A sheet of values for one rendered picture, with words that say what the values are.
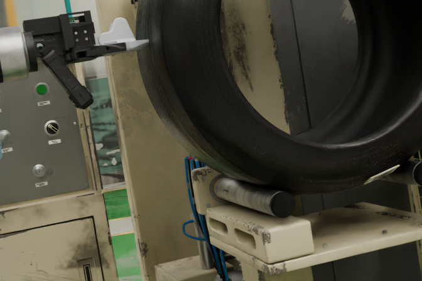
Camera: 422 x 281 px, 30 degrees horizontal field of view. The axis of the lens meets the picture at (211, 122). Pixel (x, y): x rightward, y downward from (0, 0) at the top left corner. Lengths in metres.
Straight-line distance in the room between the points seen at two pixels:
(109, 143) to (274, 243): 9.19
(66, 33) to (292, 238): 0.52
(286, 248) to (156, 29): 0.43
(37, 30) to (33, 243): 0.77
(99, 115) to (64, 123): 8.46
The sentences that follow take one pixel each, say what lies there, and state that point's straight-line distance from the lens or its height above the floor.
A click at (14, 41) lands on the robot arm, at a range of 1.33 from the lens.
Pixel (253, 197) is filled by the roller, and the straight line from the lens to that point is 1.43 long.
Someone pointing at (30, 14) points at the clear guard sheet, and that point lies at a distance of 2.02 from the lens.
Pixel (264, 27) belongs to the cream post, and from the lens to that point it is 1.74.
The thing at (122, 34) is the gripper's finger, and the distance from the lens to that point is 1.37.
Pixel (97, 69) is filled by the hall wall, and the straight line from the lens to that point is 10.56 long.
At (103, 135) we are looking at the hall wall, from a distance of 10.50.
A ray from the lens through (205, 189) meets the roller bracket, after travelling 1.66.
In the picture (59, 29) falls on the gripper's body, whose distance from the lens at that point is 1.36.
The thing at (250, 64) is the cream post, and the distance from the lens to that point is 1.72.
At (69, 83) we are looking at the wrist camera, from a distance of 1.36.
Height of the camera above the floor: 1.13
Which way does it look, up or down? 3 degrees down
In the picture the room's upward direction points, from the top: 9 degrees counter-clockwise
